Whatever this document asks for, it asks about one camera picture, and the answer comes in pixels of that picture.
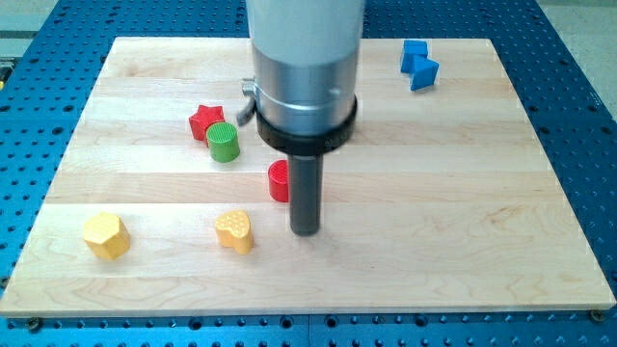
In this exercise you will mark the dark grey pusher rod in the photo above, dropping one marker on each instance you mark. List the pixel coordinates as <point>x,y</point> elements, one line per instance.
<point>305,188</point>

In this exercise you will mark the green cylinder block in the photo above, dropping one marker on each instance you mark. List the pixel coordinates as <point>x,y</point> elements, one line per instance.
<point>223,142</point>

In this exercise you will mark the light wooden board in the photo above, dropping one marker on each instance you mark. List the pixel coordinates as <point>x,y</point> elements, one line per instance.
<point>442,201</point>

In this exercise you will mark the red star block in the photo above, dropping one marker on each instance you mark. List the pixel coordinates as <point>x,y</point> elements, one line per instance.
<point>204,117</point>

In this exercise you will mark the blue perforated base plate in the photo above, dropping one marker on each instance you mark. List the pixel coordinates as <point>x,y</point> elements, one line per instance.
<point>51,83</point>

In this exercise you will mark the blue cube block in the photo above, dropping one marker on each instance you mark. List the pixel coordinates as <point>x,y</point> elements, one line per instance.
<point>411,50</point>

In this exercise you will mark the blue angular block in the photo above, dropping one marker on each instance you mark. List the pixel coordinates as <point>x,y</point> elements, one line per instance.
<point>423,72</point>

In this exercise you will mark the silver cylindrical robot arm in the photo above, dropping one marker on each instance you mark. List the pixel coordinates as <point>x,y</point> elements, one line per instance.
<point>302,93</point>

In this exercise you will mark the red cylinder block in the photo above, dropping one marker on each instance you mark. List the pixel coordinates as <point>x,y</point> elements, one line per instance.
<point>278,181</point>

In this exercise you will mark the yellow heart block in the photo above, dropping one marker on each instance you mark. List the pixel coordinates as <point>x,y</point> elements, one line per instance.
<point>234,230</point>

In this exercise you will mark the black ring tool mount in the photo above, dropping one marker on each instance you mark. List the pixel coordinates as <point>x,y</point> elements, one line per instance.
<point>307,145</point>

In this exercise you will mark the yellow hexagon block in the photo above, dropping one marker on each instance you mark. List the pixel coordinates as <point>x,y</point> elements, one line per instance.
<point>106,236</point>

